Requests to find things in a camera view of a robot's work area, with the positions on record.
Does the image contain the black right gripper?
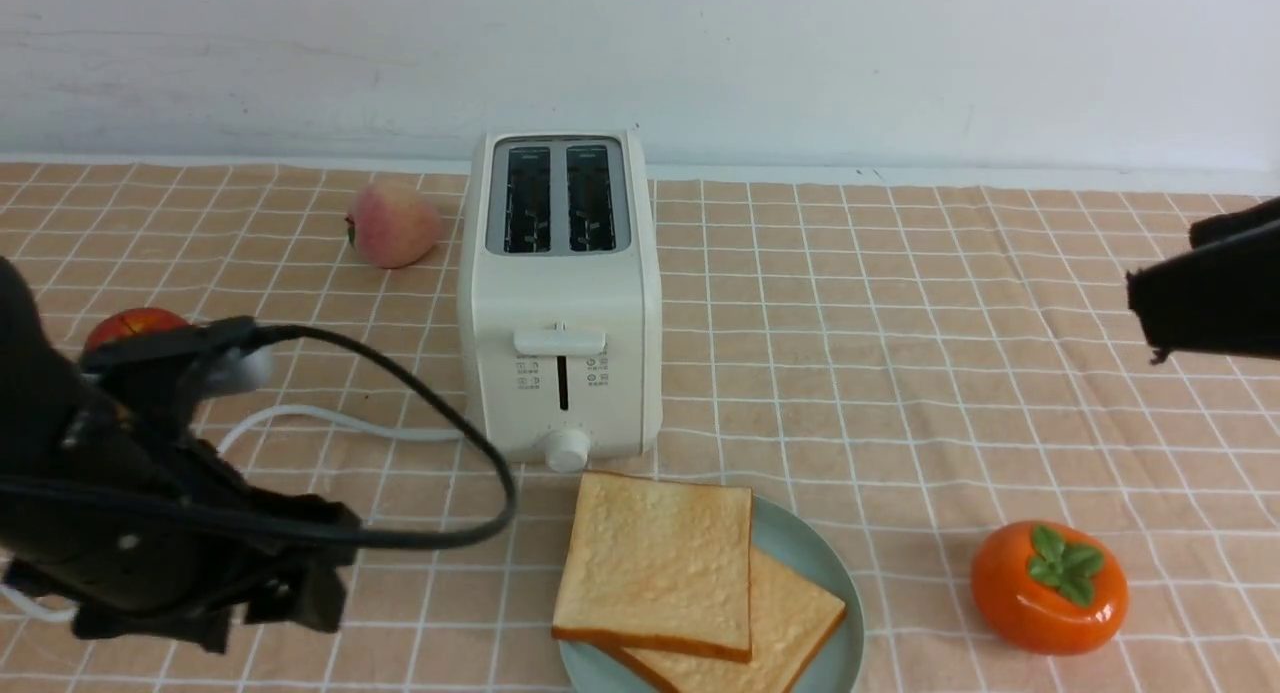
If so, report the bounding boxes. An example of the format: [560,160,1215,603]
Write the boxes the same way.
[1126,199,1279,364]

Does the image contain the red apple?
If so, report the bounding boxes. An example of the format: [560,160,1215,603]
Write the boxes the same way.
[82,307,191,352]

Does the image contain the toast slice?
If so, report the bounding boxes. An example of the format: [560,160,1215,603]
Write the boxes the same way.
[605,547,846,692]
[550,471,754,664]

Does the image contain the white toaster power cord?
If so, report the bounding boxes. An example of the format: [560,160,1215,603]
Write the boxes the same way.
[0,405,468,624]

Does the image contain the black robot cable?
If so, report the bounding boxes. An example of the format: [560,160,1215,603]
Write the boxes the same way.
[0,323,518,552]

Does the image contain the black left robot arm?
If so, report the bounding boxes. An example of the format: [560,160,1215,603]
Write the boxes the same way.
[1,261,360,655]

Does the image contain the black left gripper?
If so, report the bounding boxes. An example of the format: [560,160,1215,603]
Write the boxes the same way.
[3,318,360,655]

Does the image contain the orange persimmon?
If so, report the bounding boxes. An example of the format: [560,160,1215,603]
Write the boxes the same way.
[970,520,1130,656]

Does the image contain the pink peach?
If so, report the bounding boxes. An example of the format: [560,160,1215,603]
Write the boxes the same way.
[346,183,444,270]

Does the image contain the orange checkered tablecloth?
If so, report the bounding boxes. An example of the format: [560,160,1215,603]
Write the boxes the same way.
[1,163,1279,692]

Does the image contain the light blue plate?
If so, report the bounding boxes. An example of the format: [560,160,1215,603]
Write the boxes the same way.
[559,494,867,692]

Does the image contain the white two-slot toaster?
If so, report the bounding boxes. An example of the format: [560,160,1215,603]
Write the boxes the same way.
[456,131,664,471]

